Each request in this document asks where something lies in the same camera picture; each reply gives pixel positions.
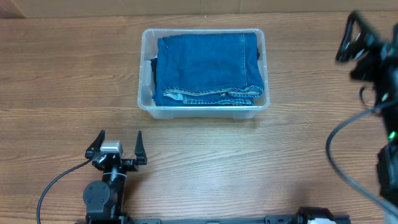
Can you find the blue denim jeans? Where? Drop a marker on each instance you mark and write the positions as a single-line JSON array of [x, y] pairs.
[[207, 70]]

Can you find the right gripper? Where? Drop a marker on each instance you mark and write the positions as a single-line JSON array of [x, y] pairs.
[[377, 50]]

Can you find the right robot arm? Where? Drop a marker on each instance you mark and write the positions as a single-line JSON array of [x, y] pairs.
[[385, 106]]

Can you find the clear plastic storage bin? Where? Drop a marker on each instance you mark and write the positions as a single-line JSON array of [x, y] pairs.
[[146, 88]]

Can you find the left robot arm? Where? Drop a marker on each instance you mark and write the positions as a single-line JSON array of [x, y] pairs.
[[104, 198]]

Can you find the black cloth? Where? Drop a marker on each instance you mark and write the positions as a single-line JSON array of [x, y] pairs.
[[153, 63]]

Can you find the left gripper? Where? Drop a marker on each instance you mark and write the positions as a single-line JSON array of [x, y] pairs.
[[141, 158]]

